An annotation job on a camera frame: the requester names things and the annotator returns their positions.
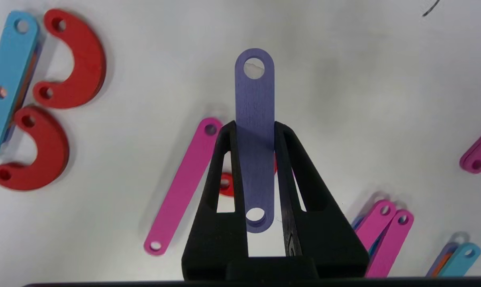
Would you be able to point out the small red arc piece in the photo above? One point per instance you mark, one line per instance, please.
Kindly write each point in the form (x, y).
(229, 192)

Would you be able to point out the cyan long flat bar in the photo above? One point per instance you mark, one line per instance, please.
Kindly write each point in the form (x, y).
(9, 63)
(463, 261)

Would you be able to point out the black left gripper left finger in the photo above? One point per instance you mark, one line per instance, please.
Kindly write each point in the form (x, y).
(208, 239)

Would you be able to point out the purple short bar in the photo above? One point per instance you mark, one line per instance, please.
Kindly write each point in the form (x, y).
(254, 107)

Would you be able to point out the large red arc piece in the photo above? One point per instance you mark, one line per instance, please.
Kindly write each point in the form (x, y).
(89, 59)
(51, 151)

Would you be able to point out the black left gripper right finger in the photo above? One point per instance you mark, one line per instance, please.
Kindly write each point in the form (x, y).
(328, 239)

